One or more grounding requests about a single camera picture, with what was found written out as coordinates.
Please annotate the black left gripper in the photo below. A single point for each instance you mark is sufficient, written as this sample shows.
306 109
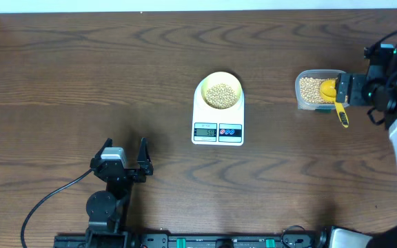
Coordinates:
124 173

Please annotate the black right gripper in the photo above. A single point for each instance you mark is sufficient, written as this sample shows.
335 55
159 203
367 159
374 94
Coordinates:
356 80

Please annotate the yellow measuring scoop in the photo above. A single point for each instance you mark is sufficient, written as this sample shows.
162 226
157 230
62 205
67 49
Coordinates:
328 93

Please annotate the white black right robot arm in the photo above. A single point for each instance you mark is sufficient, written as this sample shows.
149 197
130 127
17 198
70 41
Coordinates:
382 82

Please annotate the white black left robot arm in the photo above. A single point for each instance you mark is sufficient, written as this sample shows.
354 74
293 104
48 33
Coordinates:
108 209

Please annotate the white digital kitchen scale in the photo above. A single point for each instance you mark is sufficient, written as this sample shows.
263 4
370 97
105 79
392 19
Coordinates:
217 127

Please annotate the soybeans in yellow bowl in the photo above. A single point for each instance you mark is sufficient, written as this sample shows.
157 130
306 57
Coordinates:
221 96

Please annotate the pale yellow bowl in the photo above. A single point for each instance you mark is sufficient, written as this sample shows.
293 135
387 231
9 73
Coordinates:
219 78

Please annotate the clear container of soybeans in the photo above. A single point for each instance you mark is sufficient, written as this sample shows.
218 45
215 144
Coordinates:
307 87

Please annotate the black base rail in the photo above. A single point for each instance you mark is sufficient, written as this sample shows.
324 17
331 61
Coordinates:
292 239

